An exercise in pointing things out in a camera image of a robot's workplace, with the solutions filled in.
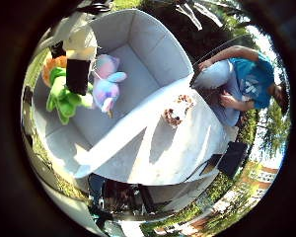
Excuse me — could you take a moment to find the pastel pink blue plush toy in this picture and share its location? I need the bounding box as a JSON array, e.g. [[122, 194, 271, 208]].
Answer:
[[91, 53, 128, 119]]

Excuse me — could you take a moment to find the orange carrot plush toy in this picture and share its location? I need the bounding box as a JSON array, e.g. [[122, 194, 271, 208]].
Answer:
[[41, 54, 95, 126]]

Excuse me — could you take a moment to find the brown and white dog plush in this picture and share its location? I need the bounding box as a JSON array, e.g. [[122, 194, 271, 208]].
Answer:
[[161, 94, 195, 128]]

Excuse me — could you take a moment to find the grey fabric storage container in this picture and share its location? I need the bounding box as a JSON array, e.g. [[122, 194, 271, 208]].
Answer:
[[31, 8, 195, 181]]

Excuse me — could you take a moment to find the person in blue t-shirt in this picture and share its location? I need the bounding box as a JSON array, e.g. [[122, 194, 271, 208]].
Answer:
[[191, 44, 290, 128]]

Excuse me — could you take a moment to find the black bag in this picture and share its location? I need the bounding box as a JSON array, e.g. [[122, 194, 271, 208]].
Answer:
[[216, 140, 249, 179]]

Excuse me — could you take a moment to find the distant building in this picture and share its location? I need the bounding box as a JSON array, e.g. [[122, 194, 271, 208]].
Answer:
[[239, 163, 281, 200]]

